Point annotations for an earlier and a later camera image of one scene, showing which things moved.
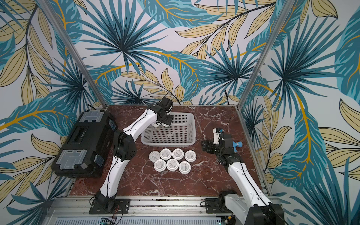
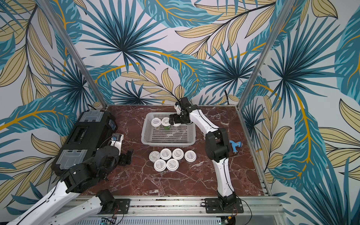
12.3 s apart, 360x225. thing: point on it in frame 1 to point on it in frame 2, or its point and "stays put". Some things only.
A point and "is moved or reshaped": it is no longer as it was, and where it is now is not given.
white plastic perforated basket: x=181 y=133 stays put
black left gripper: x=168 y=121 to x=124 y=158
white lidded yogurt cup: x=172 y=164 stays put
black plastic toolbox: x=90 y=143 stays put
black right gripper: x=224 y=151 to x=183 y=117
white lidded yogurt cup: x=165 y=153 stays put
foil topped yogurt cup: x=153 y=155 stays put
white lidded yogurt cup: x=190 y=156 stays put
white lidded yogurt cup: x=184 y=167 to x=176 y=124
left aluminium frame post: x=77 y=56 stays put
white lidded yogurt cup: x=154 y=124 stays put
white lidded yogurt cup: x=160 y=165 is moved or reshaped
